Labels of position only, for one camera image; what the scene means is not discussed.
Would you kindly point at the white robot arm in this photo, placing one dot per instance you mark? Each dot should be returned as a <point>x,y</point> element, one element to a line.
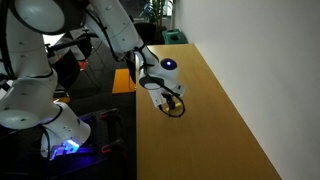
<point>30,93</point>

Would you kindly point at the red black clamp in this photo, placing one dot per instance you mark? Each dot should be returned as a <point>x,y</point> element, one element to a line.
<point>111,146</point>
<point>108,116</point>

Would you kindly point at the green potted plant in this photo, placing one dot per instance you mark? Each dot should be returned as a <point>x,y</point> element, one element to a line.
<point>156,11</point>

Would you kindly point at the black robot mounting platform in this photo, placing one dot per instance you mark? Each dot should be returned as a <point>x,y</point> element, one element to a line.
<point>100,166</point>

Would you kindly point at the black office chair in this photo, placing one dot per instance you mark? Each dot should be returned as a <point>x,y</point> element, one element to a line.
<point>66,68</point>

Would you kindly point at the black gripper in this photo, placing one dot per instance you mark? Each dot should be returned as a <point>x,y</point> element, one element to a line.
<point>168,96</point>

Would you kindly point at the green bin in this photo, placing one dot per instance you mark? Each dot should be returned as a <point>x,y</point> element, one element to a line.
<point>174,36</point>

